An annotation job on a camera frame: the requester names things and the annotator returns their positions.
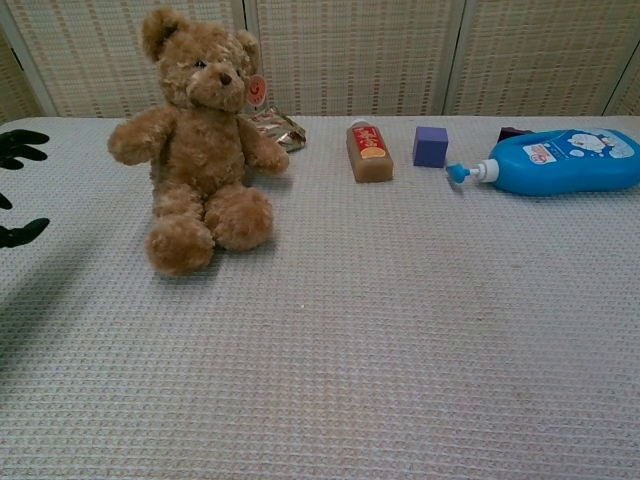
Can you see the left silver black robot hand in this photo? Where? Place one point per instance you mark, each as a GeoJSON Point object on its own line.
{"type": "Point", "coordinates": [22, 150]}

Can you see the brown plush teddy bear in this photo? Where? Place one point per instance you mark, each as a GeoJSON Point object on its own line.
{"type": "Point", "coordinates": [200, 150]}

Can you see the woven folding screen panel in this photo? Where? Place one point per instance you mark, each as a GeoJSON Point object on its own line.
{"type": "Point", "coordinates": [12, 95]}
{"type": "Point", "coordinates": [90, 60]}
{"type": "Point", "coordinates": [540, 55]}
{"type": "Point", "coordinates": [350, 55]}
{"type": "Point", "coordinates": [627, 100]}

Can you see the shiny crumpled snack packet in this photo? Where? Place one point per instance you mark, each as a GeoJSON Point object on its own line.
{"type": "Point", "coordinates": [280, 131]}

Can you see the brown drink bottle red label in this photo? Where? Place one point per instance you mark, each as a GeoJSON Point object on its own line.
{"type": "Point", "coordinates": [371, 160]}

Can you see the beige waffle weave tablecloth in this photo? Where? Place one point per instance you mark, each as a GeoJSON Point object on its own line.
{"type": "Point", "coordinates": [350, 325]}

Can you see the light purple foam cube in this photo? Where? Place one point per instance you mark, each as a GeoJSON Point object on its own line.
{"type": "Point", "coordinates": [430, 147]}

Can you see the dark purple notched block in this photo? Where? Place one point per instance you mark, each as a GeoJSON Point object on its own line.
{"type": "Point", "coordinates": [511, 134]}

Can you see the blue pump detergent bottle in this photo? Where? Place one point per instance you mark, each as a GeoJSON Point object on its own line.
{"type": "Point", "coordinates": [565, 165]}

